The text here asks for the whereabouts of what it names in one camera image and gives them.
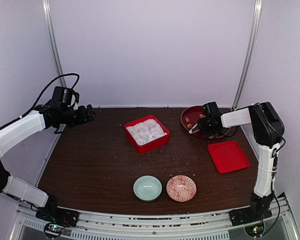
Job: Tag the red square box lid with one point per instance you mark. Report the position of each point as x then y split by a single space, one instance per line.
228 156

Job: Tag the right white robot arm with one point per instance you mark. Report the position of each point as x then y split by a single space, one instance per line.
268 130

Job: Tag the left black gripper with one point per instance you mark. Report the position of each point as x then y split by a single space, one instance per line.
83 118

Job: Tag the red square chocolate box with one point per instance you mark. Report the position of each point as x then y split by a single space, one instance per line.
152 145

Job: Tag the dark red round tray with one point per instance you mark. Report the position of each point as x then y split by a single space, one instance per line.
193 113

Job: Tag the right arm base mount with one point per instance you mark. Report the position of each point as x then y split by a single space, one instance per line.
250 220

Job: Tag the aluminium front rail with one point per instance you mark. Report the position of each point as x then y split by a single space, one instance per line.
213 225

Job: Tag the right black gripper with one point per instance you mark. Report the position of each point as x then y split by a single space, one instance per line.
200 126

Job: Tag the aluminium frame post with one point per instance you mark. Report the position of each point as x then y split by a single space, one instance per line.
254 30
52 37

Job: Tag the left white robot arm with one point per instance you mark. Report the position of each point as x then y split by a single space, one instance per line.
11 135

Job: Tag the red patterned ceramic bowl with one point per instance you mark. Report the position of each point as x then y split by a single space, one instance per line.
181 188

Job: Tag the left aluminium frame post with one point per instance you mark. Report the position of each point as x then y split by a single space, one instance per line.
52 37

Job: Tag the right aluminium frame post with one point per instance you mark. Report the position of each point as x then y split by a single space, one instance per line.
254 30

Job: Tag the pale green ceramic bowl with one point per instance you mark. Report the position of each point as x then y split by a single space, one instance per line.
147 188

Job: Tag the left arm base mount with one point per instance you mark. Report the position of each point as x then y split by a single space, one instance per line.
56 222

